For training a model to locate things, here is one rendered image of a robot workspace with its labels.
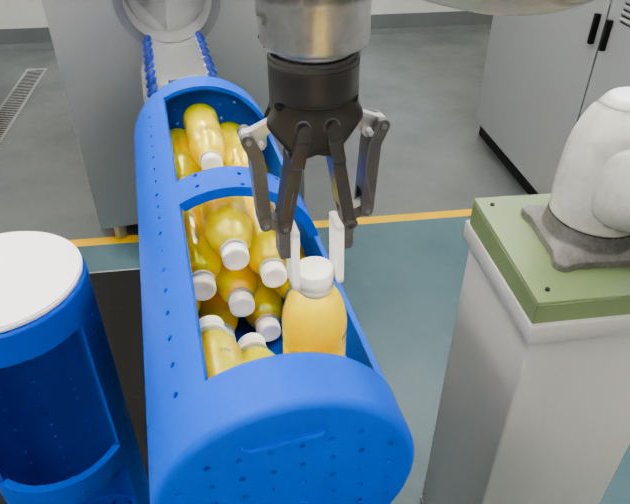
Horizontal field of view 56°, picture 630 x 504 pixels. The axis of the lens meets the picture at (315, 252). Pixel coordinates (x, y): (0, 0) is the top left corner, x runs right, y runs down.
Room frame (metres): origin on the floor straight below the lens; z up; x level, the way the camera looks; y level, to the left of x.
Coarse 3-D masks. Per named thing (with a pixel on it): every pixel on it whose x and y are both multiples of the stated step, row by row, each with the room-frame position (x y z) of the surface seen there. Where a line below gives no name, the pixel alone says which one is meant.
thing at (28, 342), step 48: (0, 336) 0.66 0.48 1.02; (48, 336) 0.70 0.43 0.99; (96, 336) 0.78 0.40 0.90; (0, 384) 0.85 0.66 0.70; (48, 384) 0.91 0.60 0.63; (96, 384) 0.92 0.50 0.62; (0, 432) 0.80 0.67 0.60; (48, 432) 0.89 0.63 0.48; (96, 432) 0.92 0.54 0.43; (0, 480) 0.67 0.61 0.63; (48, 480) 0.85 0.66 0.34; (96, 480) 0.69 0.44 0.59; (144, 480) 0.80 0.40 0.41
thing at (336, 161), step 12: (336, 132) 0.47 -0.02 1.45; (336, 144) 0.47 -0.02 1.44; (336, 156) 0.47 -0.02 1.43; (336, 168) 0.47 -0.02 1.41; (336, 180) 0.47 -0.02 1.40; (348, 180) 0.48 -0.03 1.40; (336, 192) 0.48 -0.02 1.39; (348, 192) 0.48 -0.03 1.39; (336, 204) 0.49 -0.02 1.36; (348, 204) 0.48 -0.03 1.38; (348, 216) 0.48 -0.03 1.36; (348, 228) 0.47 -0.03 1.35
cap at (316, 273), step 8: (312, 256) 0.50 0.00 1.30; (304, 264) 0.49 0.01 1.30; (312, 264) 0.49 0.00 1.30; (320, 264) 0.49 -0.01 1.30; (328, 264) 0.49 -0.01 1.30; (304, 272) 0.47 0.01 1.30; (312, 272) 0.47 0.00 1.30; (320, 272) 0.47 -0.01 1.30; (328, 272) 0.47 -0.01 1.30; (304, 280) 0.47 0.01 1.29; (312, 280) 0.46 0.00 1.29; (320, 280) 0.46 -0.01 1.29; (328, 280) 0.47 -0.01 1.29; (304, 288) 0.47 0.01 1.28; (312, 288) 0.46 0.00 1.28; (320, 288) 0.46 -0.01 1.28
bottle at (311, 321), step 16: (336, 288) 0.49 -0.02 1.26; (288, 304) 0.47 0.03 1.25; (304, 304) 0.46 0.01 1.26; (320, 304) 0.46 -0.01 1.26; (336, 304) 0.47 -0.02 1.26; (288, 320) 0.46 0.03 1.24; (304, 320) 0.45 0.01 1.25; (320, 320) 0.45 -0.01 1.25; (336, 320) 0.46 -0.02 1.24; (288, 336) 0.46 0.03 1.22; (304, 336) 0.45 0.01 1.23; (320, 336) 0.45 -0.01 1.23; (336, 336) 0.46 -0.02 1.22; (288, 352) 0.46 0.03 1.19; (320, 352) 0.45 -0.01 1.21; (336, 352) 0.46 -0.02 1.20
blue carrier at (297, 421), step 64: (192, 192) 0.75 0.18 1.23; (320, 256) 0.75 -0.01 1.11; (192, 320) 0.49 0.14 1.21; (192, 384) 0.40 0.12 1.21; (256, 384) 0.38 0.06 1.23; (320, 384) 0.39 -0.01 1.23; (384, 384) 0.44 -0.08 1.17; (192, 448) 0.34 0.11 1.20; (256, 448) 0.35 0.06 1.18; (320, 448) 0.36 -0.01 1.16; (384, 448) 0.38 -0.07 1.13
